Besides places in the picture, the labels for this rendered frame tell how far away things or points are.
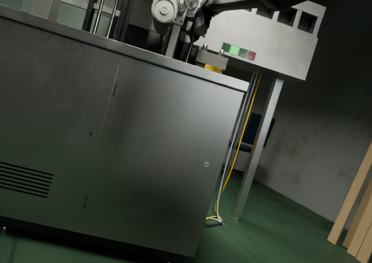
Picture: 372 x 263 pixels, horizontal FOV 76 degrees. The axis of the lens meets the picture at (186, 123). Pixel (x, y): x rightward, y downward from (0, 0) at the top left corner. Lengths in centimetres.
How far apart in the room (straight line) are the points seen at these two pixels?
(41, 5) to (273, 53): 139
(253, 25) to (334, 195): 212
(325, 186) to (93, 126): 272
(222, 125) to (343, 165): 227
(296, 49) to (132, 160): 134
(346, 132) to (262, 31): 180
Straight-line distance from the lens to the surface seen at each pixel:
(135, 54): 99
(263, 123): 191
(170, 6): 135
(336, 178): 317
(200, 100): 101
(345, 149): 316
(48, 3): 152
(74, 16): 176
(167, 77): 100
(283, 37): 183
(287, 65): 182
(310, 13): 197
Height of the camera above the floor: 72
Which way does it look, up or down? 3 degrees down
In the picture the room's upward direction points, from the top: 16 degrees clockwise
